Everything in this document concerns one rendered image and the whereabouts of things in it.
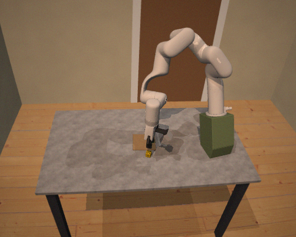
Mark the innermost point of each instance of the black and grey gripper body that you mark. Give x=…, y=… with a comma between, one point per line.
x=149, y=131

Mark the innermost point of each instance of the orange flat mat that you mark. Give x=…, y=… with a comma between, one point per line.
x=140, y=144

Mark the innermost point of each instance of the yellow die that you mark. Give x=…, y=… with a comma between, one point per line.
x=148, y=153

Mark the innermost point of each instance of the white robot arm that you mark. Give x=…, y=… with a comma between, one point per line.
x=218, y=67

